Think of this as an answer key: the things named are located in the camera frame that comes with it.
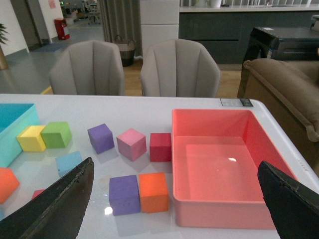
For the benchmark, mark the orange foam block left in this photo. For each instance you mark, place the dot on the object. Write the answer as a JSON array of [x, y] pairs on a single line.
[[8, 183]]

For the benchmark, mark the yellow foam block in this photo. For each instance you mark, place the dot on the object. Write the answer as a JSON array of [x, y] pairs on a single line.
[[30, 139]]

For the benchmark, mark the purple foam block near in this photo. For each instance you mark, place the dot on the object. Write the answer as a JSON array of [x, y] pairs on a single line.
[[124, 195]]

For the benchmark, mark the red foam block center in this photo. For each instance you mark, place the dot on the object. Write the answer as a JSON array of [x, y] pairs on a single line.
[[36, 193]]

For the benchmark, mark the purple foam block far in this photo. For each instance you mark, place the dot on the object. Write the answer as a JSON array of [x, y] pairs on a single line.
[[101, 138]]

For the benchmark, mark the dark grey counter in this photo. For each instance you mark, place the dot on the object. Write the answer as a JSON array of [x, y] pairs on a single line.
[[225, 31]]

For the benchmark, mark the grey chair right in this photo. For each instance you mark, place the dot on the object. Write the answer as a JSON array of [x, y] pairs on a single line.
[[179, 68]]

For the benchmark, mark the dark red foam block far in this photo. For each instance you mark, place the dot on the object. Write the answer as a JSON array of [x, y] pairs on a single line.
[[160, 147]]

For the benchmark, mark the white pillar cabinet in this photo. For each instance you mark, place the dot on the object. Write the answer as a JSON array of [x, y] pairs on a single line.
[[159, 21]]

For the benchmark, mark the teal plastic bin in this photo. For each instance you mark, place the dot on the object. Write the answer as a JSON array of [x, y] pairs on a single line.
[[14, 118]]

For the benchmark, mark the green foam block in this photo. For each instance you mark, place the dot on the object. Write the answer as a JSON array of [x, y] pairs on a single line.
[[56, 134]]

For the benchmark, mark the black cabinet box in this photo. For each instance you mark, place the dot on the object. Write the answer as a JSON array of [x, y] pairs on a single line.
[[285, 60]]

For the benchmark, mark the red fire cabinet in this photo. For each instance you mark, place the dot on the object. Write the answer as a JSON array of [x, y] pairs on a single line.
[[62, 28]]

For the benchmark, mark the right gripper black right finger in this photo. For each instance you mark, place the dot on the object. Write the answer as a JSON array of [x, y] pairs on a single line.
[[294, 207]]

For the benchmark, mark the pink foam block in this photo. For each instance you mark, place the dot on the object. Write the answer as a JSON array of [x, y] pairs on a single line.
[[131, 144]]

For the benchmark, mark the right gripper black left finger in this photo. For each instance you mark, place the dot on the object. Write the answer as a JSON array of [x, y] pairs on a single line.
[[57, 212]]

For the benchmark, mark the table corner sticker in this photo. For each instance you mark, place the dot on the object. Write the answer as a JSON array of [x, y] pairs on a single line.
[[236, 102]]

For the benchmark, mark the purple foam block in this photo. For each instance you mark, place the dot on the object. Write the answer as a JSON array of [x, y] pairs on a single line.
[[101, 138], [124, 195]]

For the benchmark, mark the grey chair left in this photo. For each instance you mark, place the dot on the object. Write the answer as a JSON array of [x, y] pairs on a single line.
[[88, 68]]

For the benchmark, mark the orange foam block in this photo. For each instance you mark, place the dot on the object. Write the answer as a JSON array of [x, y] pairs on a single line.
[[8, 183], [153, 192]]

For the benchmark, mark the orange foam block right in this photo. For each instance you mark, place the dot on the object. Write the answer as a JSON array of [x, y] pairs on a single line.
[[153, 192]]

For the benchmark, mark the pink plastic bin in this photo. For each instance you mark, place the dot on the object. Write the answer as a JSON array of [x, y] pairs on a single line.
[[215, 159]]

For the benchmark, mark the light blue foam block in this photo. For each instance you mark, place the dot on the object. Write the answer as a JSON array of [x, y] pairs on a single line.
[[67, 162]]

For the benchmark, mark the woven basket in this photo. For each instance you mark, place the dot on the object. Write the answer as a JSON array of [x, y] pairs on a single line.
[[127, 50]]

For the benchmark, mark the grey chair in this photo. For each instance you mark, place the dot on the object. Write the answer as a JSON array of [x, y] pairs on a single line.
[[88, 68], [179, 68]]

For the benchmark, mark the brown sofa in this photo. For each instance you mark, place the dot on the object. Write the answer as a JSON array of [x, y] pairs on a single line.
[[298, 117]]

